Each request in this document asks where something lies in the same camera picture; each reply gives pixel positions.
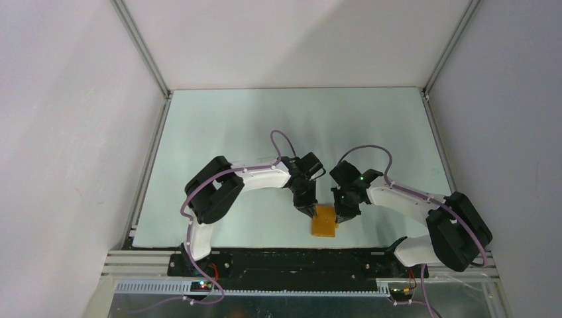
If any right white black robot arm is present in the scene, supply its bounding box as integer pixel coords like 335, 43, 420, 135
329, 160, 493, 277

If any orange card holder wallet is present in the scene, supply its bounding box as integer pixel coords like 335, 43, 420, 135
311, 205, 338, 238

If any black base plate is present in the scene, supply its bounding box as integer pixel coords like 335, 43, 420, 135
167, 248, 428, 292

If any grey slotted cable duct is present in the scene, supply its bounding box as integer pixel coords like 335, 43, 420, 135
115, 280, 390, 297

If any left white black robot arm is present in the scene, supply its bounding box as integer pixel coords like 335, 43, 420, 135
180, 152, 327, 276

